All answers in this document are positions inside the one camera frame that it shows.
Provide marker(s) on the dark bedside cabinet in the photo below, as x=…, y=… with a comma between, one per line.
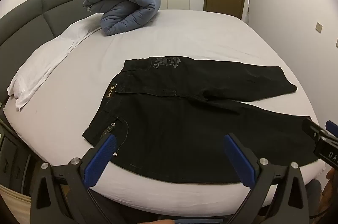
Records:
x=17, y=164

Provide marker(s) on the round white bed mattress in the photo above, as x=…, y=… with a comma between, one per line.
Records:
x=53, y=121

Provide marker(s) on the rolled blue duvet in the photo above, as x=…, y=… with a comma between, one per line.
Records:
x=121, y=16

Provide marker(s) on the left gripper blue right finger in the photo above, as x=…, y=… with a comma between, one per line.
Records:
x=242, y=159

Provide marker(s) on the beige wall switch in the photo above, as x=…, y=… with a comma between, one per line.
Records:
x=318, y=27

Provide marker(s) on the person's right hand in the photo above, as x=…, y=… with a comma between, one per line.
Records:
x=329, y=191

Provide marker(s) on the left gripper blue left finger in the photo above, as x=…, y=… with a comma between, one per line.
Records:
x=96, y=159

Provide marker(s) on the dark grey padded headboard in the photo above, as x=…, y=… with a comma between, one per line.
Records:
x=30, y=25

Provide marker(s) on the black denim pants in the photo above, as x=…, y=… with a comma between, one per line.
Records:
x=170, y=115

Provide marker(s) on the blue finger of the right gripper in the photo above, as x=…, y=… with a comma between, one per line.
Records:
x=332, y=128

